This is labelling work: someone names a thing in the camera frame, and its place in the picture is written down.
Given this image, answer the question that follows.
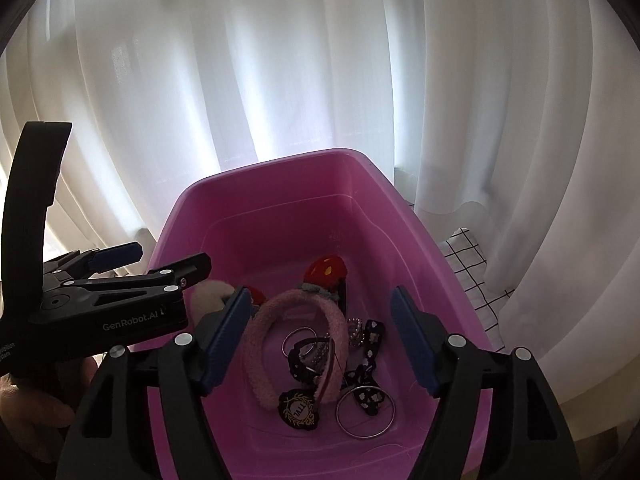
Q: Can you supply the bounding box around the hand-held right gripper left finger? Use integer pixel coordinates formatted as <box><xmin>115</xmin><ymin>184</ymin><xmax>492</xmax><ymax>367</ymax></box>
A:
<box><xmin>55</xmin><ymin>285</ymin><xmax>251</xmax><ymax>480</ymax></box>

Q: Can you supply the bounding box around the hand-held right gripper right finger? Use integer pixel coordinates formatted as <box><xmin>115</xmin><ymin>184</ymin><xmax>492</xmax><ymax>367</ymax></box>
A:
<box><xmin>390</xmin><ymin>285</ymin><xmax>583</xmax><ymax>480</ymax></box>

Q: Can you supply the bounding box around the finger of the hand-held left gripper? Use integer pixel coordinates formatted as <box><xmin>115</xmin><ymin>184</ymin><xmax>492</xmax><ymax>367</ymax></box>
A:
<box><xmin>43</xmin><ymin>241</ymin><xmax>144</xmax><ymax>282</ymax></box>
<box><xmin>49</xmin><ymin>252</ymin><xmax>213</xmax><ymax>307</ymax></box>

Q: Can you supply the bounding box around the brown plush bear keychain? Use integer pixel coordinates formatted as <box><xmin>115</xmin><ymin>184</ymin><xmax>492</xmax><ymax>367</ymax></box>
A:
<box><xmin>190</xmin><ymin>281</ymin><xmax>235</xmax><ymax>323</ymax></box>

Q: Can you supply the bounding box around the pink fuzzy strawberry headband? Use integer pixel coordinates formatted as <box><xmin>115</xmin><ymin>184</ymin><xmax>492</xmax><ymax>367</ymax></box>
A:
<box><xmin>242</xmin><ymin>255</ymin><xmax>351</xmax><ymax>411</ymax></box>

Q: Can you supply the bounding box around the small silver ring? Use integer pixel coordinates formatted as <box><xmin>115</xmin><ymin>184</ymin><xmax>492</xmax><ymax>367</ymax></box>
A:
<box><xmin>281</xmin><ymin>327</ymin><xmax>321</xmax><ymax>358</ymax></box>

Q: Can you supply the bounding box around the large silver bangle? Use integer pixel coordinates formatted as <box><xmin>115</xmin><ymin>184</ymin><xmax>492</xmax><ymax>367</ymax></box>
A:
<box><xmin>335</xmin><ymin>385</ymin><xmax>397</xmax><ymax>441</ymax></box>

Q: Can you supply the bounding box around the pink plastic bin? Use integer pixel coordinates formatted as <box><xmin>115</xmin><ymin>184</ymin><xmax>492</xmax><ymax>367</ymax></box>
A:
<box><xmin>117</xmin><ymin>147</ymin><xmax>503</xmax><ymax>480</ymax></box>

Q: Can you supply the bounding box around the person's left hand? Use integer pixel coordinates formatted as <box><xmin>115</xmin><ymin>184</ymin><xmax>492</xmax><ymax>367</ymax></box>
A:
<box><xmin>0</xmin><ymin>374</ymin><xmax>77</xmax><ymax>463</ymax></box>

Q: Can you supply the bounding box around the beaded hair clip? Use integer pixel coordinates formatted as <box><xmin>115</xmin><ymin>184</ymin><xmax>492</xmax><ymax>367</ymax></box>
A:
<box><xmin>345</xmin><ymin>316</ymin><xmax>366</xmax><ymax>347</ymax></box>

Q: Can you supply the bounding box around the black white checkered sheet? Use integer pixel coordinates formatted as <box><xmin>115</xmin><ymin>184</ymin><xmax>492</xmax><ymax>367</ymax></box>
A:
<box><xmin>440</xmin><ymin>227</ymin><xmax>516</xmax><ymax>341</ymax></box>

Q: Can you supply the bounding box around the black round gold-print badge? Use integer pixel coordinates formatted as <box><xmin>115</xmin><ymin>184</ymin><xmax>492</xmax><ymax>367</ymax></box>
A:
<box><xmin>277</xmin><ymin>387</ymin><xmax>321</xmax><ymax>432</ymax></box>

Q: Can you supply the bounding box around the white sheer curtain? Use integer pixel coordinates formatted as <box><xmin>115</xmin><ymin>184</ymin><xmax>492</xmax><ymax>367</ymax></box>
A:
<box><xmin>0</xmin><ymin>0</ymin><xmax>640</xmax><ymax>461</ymax></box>

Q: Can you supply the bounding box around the black flower print hair tie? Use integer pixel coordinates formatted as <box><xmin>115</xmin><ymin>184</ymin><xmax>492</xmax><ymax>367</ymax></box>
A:
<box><xmin>342</xmin><ymin>319</ymin><xmax>386</xmax><ymax>418</ymax></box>

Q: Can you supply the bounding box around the black lace hair tie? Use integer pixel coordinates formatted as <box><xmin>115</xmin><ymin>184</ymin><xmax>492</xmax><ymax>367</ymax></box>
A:
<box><xmin>286</xmin><ymin>337</ymin><xmax>336</xmax><ymax>386</ymax></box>

